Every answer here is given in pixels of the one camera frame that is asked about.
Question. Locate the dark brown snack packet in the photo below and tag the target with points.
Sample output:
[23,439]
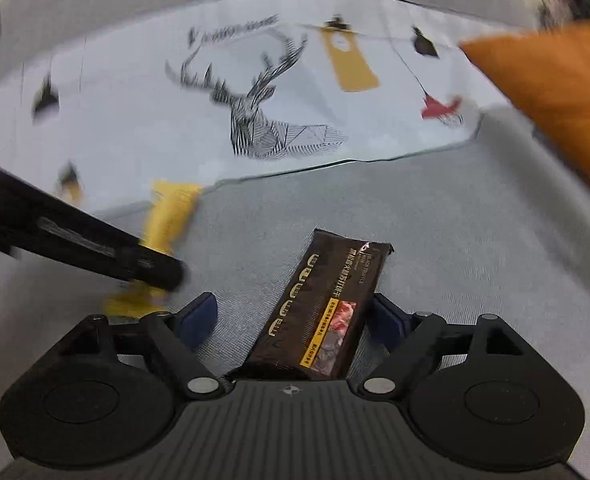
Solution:
[315,310]

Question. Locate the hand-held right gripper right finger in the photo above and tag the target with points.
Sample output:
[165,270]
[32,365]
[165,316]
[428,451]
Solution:
[387,321]

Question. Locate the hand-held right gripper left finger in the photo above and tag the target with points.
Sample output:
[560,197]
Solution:
[199,317]

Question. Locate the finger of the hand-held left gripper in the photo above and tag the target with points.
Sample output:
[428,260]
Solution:
[100,250]

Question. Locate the orange pillow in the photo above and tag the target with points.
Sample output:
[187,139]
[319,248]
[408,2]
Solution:
[560,95]

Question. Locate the printed grey bed sheet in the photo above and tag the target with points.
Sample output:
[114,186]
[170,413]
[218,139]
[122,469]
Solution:
[425,210]

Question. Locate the yellow snack packet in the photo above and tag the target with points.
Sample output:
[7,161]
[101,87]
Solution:
[167,220]

